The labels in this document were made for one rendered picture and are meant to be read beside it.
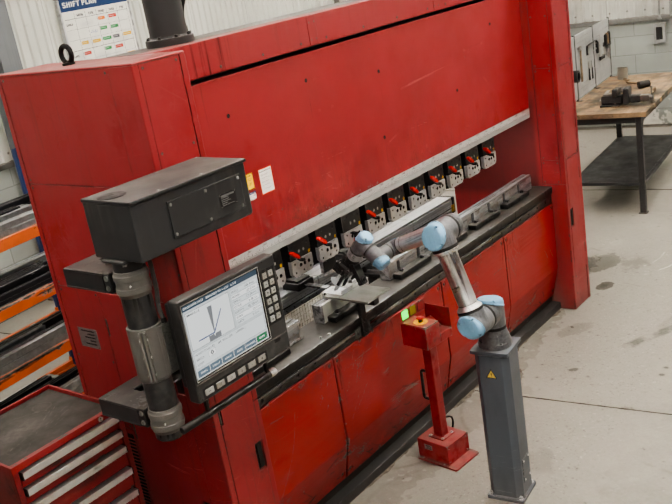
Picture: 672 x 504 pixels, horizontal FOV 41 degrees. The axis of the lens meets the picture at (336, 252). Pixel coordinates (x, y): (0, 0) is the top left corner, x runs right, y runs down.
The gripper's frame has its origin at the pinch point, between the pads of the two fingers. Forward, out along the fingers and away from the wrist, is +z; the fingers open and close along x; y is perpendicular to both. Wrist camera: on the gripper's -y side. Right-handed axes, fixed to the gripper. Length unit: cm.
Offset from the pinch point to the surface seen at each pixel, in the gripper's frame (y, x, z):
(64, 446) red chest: 10, 151, 15
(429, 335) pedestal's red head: -45.4, -18.3, -0.6
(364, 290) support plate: -9.8, -4.1, -5.6
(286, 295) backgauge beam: 19.8, 7.6, 22.3
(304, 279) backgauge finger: 19.7, -2.7, 15.6
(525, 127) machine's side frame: 21, -216, -15
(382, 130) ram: 43, -56, -47
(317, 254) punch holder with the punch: 15.4, 8.5, -13.3
